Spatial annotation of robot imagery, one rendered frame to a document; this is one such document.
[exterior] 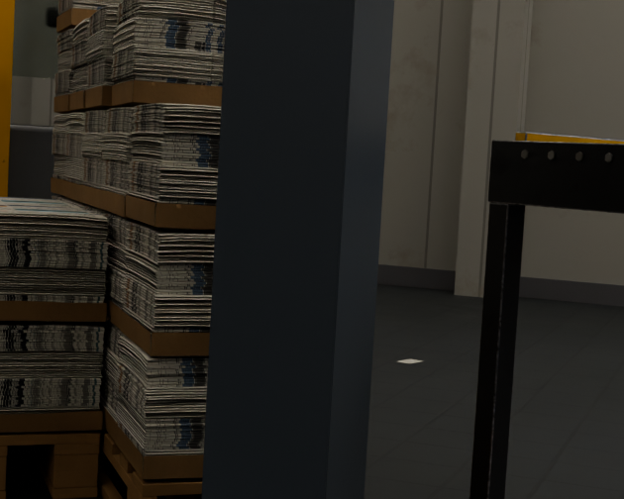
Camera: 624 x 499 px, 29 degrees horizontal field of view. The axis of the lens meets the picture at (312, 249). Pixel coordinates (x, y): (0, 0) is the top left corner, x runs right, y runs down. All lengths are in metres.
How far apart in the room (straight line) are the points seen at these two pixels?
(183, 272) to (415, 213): 5.25
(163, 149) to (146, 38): 0.36
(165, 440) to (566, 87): 5.27
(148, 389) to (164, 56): 0.68
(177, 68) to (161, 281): 0.49
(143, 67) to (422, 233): 5.04
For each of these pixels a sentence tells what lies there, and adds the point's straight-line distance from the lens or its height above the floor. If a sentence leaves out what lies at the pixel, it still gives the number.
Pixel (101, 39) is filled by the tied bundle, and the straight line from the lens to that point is 2.76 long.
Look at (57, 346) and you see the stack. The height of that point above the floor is 0.33.
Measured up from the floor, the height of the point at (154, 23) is 1.00.
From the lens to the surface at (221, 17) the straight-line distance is 2.49.
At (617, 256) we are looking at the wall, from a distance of 7.15.
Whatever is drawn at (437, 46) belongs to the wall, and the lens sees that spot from 7.37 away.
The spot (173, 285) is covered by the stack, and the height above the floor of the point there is 0.50.
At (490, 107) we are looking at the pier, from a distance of 7.01.
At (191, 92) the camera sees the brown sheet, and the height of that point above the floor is 0.86.
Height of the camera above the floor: 0.74
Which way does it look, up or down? 4 degrees down
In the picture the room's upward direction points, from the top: 3 degrees clockwise
